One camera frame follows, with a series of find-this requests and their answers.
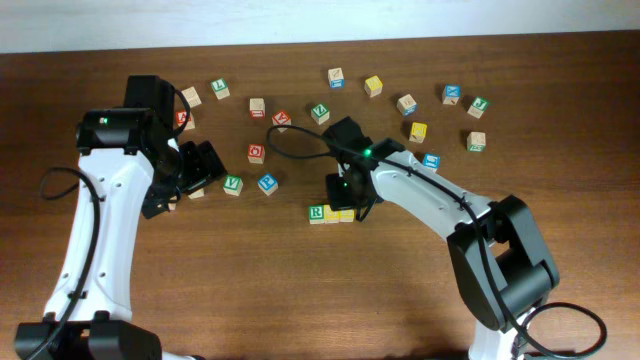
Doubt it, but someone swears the blue side wooden block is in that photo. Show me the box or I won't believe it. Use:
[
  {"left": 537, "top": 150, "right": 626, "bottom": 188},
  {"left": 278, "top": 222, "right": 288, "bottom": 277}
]
[{"left": 328, "top": 68, "right": 345, "bottom": 89}]

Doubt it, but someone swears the blue side block right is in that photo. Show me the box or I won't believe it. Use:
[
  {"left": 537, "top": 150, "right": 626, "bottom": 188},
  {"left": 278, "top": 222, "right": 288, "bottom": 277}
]
[{"left": 396, "top": 94, "right": 417, "bottom": 116}]

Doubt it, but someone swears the green Z letter block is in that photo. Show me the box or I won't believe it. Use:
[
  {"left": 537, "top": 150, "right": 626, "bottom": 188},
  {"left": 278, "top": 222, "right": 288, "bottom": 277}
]
[{"left": 310, "top": 103, "right": 330, "bottom": 125}]

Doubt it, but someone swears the blue P letter block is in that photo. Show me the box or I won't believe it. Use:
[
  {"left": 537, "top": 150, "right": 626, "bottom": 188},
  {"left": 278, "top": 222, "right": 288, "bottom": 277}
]
[{"left": 257, "top": 173, "right": 279, "bottom": 196}]

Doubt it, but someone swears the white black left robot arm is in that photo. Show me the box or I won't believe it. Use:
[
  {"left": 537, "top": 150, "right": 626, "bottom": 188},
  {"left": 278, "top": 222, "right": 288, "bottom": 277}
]
[{"left": 14, "top": 75, "right": 227, "bottom": 360}]

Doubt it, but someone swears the blue X letter block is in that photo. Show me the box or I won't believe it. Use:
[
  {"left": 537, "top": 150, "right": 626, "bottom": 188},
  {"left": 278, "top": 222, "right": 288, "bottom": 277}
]
[{"left": 442, "top": 84, "right": 461, "bottom": 105}]

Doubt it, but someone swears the plain wooden block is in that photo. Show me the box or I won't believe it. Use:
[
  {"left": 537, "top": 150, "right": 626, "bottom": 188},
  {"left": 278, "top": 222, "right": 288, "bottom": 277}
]
[{"left": 181, "top": 87, "right": 202, "bottom": 108}]

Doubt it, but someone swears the yellow C letter block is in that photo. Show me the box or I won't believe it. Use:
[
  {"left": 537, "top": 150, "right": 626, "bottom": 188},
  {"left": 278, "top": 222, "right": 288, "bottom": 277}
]
[{"left": 188, "top": 188, "right": 205, "bottom": 199}]

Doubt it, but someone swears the green J letter block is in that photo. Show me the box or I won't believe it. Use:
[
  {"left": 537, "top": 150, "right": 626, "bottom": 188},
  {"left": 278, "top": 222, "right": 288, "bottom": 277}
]
[{"left": 467, "top": 97, "right": 490, "bottom": 119}]

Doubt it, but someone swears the green R letter block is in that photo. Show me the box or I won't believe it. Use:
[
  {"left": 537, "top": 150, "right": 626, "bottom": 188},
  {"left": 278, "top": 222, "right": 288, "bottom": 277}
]
[{"left": 308, "top": 205, "right": 326, "bottom": 225}]

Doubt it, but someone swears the yellow S letter block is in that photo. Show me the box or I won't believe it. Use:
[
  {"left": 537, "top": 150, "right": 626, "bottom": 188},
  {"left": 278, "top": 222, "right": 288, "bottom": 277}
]
[{"left": 324, "top": 205, "right": 340, "bottom": 224}]

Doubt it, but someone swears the red A block tilted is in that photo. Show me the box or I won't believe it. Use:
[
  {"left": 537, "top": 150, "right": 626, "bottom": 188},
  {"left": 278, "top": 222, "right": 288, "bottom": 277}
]
[{"left": 272, "top": 110, "right": 292, "bottom": 126}]

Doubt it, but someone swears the blue E letter block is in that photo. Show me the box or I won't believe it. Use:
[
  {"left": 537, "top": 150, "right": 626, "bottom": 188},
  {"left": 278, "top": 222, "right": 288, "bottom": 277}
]
[{"left": 422, "top": 154, "right": 441, "bottom": 173}]

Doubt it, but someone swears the green side wooden block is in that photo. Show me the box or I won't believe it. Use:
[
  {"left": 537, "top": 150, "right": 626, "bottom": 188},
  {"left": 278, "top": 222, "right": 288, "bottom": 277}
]
[{"left": 467, "top": 132, "right": 486, "bottom": 152}]

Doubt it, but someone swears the yellow block middle right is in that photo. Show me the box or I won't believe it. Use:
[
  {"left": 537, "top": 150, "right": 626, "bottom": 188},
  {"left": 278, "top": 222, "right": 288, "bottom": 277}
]
[{"left": 409, "top": 122, "right": 428, "bottom": 143}]

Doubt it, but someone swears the yellow block top right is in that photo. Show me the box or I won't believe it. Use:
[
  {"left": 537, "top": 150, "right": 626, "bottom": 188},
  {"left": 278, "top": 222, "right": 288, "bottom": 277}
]
[{"left": 364, "top": 75, "right": 383, "bottom": 98}]

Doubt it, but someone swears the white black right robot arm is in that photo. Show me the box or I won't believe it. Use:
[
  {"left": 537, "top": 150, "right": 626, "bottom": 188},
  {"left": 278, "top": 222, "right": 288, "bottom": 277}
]
[{"left": 322, "top": 117, "right": 559, "bottom": 359}]

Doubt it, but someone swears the red A letter block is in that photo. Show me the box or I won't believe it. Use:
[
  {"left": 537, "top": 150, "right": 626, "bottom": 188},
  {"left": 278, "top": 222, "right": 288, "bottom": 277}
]
[{"left": 175, "top": 111, "right": 196, "bottom": 130}]

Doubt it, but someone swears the green L letter block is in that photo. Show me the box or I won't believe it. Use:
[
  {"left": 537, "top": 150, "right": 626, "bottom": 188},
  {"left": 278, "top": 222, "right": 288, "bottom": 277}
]
[{"left": 210, "top": 78, "right": 230, "bottom": 100}]

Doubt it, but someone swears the red I letter block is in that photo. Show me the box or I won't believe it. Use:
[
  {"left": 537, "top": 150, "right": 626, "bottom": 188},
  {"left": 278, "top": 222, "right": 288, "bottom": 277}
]
[{"left": 249, "top": 98, "right": 266, "bottom": 118}]

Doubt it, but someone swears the red O letter block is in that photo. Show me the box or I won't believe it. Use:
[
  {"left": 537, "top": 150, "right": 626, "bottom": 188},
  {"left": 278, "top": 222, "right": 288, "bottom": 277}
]
[{"left": 247, "top": 144, "right": 265, "bottom": 164}]

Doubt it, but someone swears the green V letter block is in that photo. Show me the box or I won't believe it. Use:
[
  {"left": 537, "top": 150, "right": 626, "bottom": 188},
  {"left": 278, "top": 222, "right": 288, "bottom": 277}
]
[{"left": 223, "top": 175, "right": 244, "bottom": 196}]

